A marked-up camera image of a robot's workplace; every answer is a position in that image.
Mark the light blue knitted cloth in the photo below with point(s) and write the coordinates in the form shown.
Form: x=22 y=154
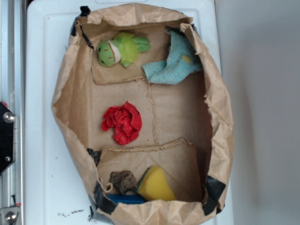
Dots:
x=181 y=61

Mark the brown paper bag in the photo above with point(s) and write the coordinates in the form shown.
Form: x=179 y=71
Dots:
x=199 y=177

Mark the crumpled red plastic bag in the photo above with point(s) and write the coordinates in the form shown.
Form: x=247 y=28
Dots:
x=126 y=121

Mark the green plush frog toy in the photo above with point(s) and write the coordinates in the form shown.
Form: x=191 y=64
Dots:
x=124 y=48

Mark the brown rock-like lump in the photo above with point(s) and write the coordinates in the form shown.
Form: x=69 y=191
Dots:
x=123 y=181

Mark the yellow sponge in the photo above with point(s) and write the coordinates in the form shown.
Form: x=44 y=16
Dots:
x=154 y=186

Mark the blue flat plastic piece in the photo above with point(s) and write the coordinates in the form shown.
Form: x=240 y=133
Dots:
x=126 y=199

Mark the white plastic bin lid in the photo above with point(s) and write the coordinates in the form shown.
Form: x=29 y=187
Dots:
x=54 y=193

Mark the metal frame with black bracket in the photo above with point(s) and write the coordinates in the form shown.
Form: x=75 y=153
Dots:
x=12 y=87

